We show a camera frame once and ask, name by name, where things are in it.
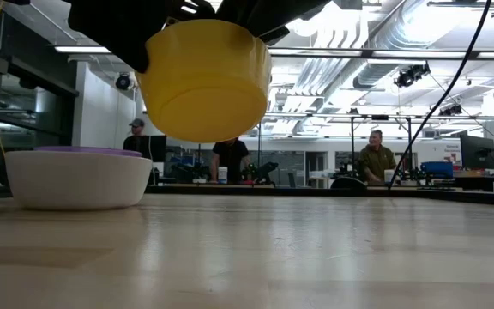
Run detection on small black monitor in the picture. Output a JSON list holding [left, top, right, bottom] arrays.
[[148, 135, 167, 163]]

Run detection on round black ceiling camera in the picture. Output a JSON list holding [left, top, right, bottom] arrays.
[[114, 71, 135, 92]]

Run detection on black ceiling spotlights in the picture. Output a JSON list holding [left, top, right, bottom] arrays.
[[394, 62, 431, 89]]

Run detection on silver ventilation duct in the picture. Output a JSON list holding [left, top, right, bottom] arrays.
[[349, 0, 445, 91]]

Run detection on black curved frame clamp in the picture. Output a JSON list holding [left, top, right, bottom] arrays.
[[329, 176, 368, 191]]

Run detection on short ceiling light strip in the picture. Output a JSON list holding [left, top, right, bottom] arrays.
[[53, 45, 113, 55]]

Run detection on person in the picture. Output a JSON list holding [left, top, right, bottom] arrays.
[[210, 136, 251, 185], [357, 129, 398, 185], [122, 118, 152, 161]]

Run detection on purple bowl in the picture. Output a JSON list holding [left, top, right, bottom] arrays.
[[34, 145, 144, 158]]

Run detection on black background rig frame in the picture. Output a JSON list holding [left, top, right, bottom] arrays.
[[263, 112, 415, 184]]

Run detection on yellow bowl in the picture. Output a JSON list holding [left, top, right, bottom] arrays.
[[135, 18, 273, 144]]

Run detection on black cable to frame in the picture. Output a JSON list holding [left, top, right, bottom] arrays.
[[387, 0, 493, 191]]

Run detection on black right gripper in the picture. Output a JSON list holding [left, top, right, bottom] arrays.
[[170, 0, 332, 46]]

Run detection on large black monitor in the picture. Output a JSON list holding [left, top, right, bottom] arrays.
[[459, 134, 494, 171]]

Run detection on blue box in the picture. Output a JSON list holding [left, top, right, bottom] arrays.
[[420, 161, 455, 180]]

